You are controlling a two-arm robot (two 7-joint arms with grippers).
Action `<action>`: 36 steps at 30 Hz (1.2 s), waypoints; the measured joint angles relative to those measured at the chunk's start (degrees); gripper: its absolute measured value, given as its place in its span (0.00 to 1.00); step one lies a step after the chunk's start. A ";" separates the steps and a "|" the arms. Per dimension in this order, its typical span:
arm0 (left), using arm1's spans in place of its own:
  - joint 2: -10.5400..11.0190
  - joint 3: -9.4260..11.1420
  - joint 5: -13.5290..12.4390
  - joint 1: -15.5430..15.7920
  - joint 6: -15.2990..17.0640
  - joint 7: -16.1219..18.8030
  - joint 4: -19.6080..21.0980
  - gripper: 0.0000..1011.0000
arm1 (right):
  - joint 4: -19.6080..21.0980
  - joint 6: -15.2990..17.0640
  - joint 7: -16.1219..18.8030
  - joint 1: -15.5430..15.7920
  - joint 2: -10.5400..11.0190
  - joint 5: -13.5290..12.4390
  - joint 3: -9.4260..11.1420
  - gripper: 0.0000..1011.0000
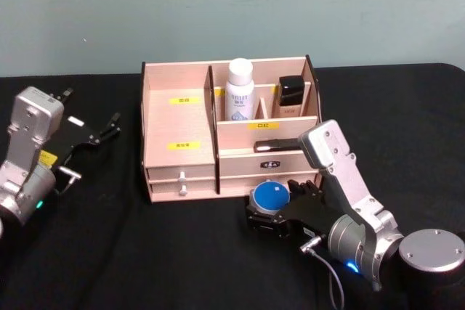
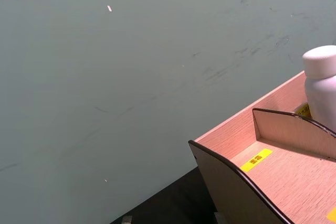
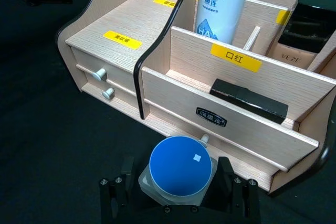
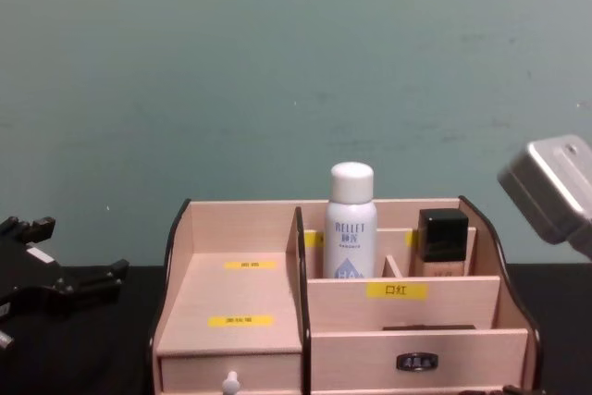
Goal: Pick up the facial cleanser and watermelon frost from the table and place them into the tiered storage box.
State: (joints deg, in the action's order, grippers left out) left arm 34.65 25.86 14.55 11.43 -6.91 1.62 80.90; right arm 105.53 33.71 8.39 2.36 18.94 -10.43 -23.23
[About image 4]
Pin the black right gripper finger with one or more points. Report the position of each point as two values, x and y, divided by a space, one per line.
517 391

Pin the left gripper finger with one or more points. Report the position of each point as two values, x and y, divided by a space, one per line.
32 227
88 286

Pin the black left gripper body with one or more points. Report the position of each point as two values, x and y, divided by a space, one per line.
20 270

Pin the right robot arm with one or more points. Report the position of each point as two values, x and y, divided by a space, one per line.
548 187

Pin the small wooden drawer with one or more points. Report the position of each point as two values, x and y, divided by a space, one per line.
194 372

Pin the yellow paper label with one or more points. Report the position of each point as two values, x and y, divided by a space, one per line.
397 290
312 238
250 265
240 321
411 238

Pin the wide wooden drawer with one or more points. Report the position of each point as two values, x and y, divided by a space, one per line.
351 360

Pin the pale wooden desk organizer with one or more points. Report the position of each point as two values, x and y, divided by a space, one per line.
250 233

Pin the beige bottle with black cap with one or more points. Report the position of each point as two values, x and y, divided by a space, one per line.
441 238

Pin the white round drawer knob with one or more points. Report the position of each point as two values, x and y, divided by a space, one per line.
230 383

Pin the white spray bottle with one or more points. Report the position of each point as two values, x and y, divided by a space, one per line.
349 238

